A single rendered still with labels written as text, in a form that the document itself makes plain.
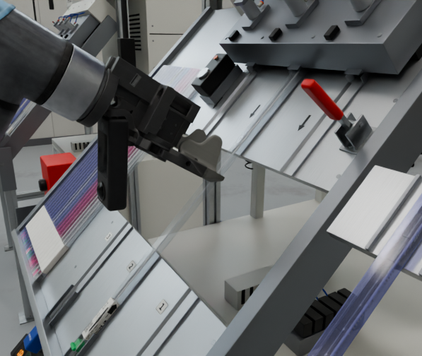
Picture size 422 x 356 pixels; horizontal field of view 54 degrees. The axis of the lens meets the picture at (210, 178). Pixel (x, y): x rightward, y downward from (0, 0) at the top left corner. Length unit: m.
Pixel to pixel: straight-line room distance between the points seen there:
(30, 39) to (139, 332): 0.35
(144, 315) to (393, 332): 0.50
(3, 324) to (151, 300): 1.53
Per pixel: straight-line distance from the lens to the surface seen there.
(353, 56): 0.54
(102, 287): 0.65
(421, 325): 0.92
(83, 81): 0.45
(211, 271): 0.99
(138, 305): 0.56
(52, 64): 0.45
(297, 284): 0.43
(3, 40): 0.44
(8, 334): 1.97
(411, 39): 0.53
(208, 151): 0.54
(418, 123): 0.50
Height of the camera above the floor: 1.13
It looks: 18 degrees down
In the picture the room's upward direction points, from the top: straight up
